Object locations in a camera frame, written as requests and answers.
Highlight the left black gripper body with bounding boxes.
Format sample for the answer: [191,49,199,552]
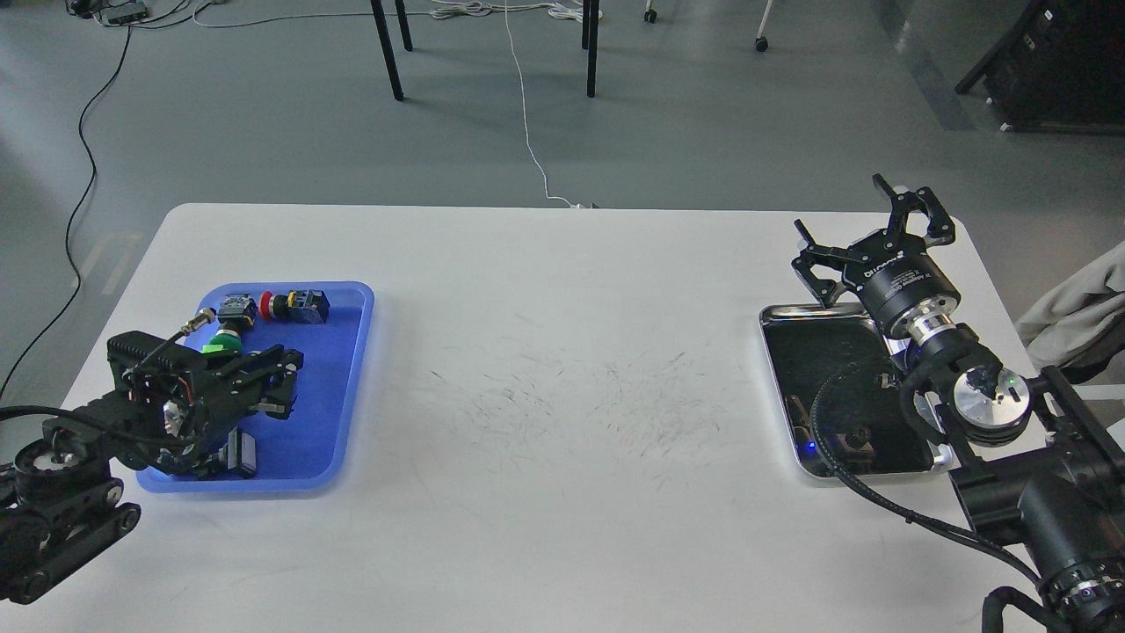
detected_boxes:
[105,331,266,471]

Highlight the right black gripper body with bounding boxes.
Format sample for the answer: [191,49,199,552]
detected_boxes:
[844,230,962,340]

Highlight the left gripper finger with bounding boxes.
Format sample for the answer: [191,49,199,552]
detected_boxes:
[237,346,304,378]
[250,374,297,421]

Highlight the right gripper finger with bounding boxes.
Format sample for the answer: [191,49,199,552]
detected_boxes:
[791,219,860,309]
[872,173,956,251]

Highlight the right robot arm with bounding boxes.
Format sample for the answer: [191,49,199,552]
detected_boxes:
[792,175,1122,632]

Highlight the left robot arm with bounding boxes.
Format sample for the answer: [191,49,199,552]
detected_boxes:
[1,331,304,604]

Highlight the blue plastic tray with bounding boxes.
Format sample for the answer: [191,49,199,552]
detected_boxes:
[136,280,376,494]

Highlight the silver metal tray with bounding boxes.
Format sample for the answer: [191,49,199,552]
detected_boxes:
[759,302,953,483]

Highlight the grey cloth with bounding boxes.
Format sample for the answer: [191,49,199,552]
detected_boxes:
[1015,242,1124,370]

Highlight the black cabinet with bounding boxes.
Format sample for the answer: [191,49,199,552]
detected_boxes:
[954,1,1124,135]

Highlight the white chair base casters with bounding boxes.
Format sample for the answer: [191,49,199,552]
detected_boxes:
[642,1,776,54]

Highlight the black table legs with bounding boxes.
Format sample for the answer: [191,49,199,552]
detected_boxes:
[369,0,601,101]

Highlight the power strip on floor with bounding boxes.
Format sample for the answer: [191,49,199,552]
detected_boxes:
[65,0,149,25]

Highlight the black green pushbutton switch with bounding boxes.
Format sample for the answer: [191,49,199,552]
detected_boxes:
[200,293,258,355]

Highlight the yellow pushbutton switch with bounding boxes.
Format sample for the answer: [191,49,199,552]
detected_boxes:
[154,444,209,477]

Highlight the black square pushbutton switch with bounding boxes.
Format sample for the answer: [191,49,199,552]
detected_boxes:
[192,427,258,478]

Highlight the red emergency stop button switch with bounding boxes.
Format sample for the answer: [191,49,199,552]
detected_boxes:
[258,289,330,324]

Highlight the white cable on floor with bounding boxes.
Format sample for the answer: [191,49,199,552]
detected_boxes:
[431,0,608,209]

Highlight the black cable on floor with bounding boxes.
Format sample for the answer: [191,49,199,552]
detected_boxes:
[0,0,216,405]

